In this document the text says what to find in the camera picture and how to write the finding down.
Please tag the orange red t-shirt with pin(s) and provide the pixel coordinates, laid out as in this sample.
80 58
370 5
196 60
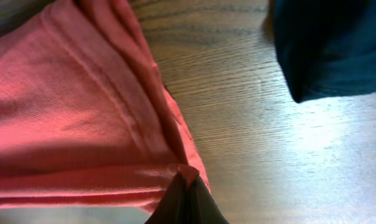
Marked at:
85 119

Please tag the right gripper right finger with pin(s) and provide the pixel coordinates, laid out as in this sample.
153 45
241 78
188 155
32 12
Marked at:
202 208

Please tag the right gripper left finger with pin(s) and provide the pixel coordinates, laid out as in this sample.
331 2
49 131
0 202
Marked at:
170 209

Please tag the navy blue garment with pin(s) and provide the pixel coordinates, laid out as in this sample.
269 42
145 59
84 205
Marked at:
326 48

